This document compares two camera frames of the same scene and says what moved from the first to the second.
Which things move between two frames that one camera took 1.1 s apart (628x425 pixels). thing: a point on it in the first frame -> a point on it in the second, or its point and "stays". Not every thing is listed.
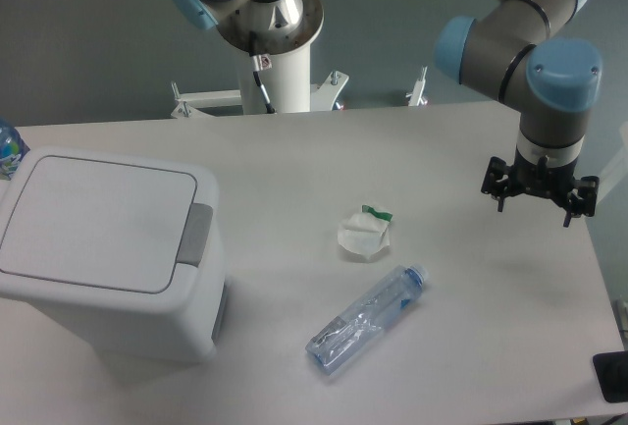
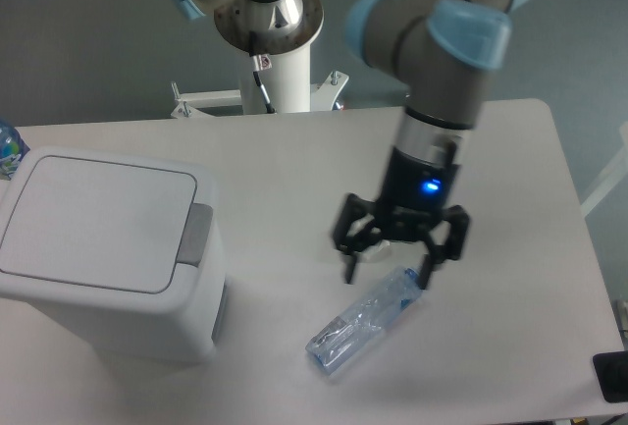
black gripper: (553, 183) -> (415, 195)
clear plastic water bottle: (343, 338) stays
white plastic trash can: (127, 249) stays
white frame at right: (616, 165) stays
